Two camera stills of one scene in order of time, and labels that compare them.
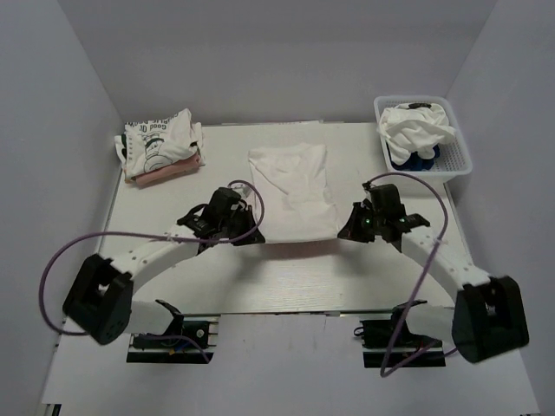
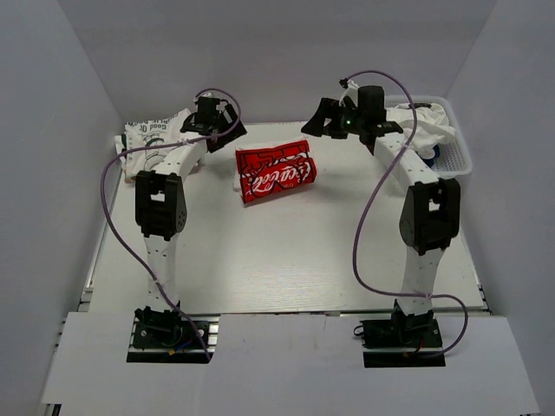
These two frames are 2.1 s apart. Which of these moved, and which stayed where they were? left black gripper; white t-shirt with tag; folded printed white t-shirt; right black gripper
Moved: right black gripper; left black gripper
Stayed: folded printed white t-shirt; white t-shirt with tag
